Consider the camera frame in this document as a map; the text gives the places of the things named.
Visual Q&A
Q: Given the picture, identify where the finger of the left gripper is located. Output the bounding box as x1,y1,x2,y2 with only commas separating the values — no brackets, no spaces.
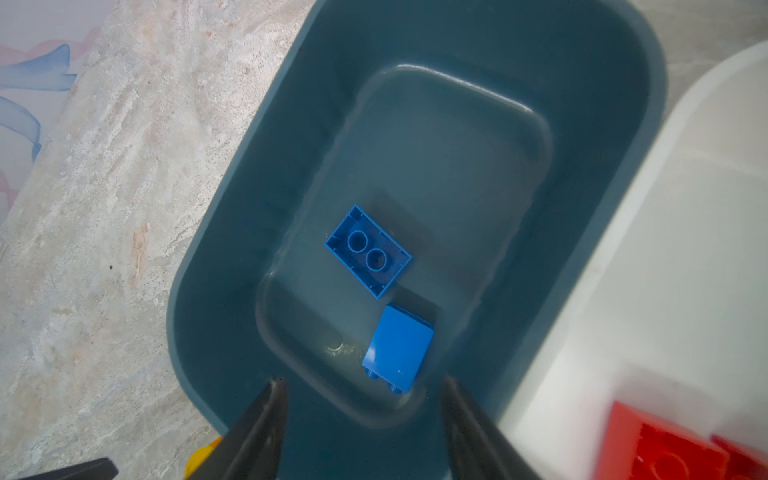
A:
20,457,119,480

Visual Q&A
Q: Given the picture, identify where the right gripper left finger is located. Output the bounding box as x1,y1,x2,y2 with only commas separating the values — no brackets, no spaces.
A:
189,379,288,479

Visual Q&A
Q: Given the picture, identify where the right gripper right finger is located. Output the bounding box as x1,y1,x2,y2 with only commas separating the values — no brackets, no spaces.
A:
440,376,540,480

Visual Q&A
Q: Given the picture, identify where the yellow round lego piece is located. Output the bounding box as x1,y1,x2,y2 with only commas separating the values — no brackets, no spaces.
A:
183,437,223,480

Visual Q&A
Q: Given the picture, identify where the blue lego brick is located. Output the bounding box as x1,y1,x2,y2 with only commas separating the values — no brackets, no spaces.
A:
325,205,412,299
361,303,434,394

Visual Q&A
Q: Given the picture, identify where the red lego brick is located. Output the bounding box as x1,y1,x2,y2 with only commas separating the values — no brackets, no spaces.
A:
593,401,730,480
710,435,768,480

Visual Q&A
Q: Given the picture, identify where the white plastic bin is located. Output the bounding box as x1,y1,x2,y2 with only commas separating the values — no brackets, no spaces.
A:
500,43,767,479

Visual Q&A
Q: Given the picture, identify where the dark teal plastic bin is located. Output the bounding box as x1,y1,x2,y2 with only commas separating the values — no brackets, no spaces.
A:
167,1,667,479

